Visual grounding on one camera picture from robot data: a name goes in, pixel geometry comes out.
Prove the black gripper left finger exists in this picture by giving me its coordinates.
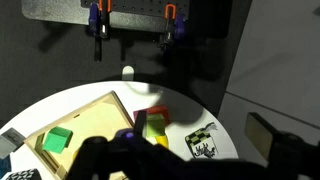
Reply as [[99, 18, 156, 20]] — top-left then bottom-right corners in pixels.
[[134, 110, 147, 135]]

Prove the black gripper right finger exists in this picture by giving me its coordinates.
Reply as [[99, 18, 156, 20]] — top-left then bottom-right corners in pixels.
[[244, 112, 281, 160]]

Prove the left blue orange clamp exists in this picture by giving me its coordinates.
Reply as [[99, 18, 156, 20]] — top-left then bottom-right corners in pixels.
[[88, 0, 111, 62]]

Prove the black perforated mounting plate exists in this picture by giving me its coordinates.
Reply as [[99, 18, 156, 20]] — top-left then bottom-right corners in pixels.
[[21, 0, 190, 33]]

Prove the black white patterned cube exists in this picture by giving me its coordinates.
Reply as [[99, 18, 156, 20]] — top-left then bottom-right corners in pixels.
[[1, 169, 42, 180]]

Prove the round white table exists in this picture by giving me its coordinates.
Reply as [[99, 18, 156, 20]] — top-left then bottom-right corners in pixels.
[[1, 81, 238, 180]]

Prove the orange block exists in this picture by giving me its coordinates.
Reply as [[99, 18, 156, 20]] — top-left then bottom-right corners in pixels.
[[147, 105, 170, 125]]

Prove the lime green block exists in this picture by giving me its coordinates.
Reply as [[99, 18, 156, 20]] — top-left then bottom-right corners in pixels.
[[146, 114, 166, 137]]

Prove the right blue orange clamp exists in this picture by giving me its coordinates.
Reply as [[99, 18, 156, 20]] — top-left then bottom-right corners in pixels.
[[158, 3, 185, 51]]

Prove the magenta block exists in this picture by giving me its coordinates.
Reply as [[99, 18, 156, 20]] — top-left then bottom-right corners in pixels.
[[133, 109, 149, 122]]

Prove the white table leg foot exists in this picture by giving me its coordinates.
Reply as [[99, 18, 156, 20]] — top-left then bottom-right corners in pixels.
[[122, 66, 134, 81]]

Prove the blue cube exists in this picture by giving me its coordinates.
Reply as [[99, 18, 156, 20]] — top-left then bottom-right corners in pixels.
[[0, 156, 11, 178]]

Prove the wooden tray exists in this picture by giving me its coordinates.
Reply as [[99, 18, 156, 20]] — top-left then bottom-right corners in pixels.
[[24, 91, 134, 180]]

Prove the grey cube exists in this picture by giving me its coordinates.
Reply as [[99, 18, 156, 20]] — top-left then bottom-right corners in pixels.
[[0, 128, 25, 159]]

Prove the green black checkered cube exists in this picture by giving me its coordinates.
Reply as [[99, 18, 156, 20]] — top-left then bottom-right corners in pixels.
[[185, 129, 218, 158]]

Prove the blue orange clamp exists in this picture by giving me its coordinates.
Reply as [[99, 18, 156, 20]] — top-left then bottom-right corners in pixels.
[[88, 0, 111, 62], [158, 3, 185, 51]]

